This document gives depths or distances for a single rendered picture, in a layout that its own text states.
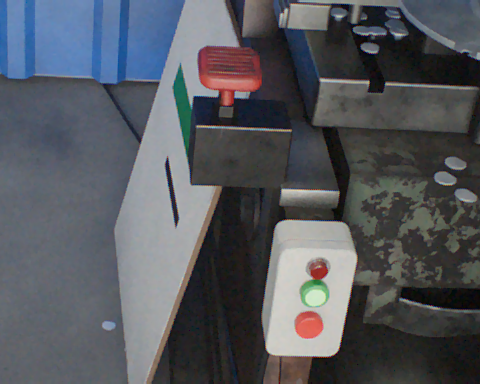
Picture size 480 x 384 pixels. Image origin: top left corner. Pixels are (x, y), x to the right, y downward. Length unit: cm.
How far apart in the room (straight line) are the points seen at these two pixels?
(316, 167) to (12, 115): 141
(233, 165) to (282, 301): 14
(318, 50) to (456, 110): 17
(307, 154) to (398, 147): 10
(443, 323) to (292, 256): 39
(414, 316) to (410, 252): 20
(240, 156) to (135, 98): 148
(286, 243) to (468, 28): 30
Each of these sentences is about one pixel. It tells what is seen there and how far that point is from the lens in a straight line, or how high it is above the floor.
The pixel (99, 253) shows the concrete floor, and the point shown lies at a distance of 203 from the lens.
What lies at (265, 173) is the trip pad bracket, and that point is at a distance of 108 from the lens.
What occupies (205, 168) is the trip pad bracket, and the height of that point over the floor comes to 66.
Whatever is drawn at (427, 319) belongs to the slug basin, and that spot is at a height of 38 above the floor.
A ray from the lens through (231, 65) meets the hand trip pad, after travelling 104.
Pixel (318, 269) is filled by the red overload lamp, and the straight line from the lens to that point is 103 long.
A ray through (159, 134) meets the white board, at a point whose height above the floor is 28.
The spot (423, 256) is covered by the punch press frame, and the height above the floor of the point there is 54.
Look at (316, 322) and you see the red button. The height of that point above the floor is 55.
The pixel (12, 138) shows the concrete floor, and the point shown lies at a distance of 237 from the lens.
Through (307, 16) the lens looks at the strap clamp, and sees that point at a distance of 126.
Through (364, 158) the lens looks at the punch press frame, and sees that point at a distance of 114.
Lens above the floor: 123
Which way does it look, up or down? 33 degrees down
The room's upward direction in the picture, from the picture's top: 7 degrees clockwise
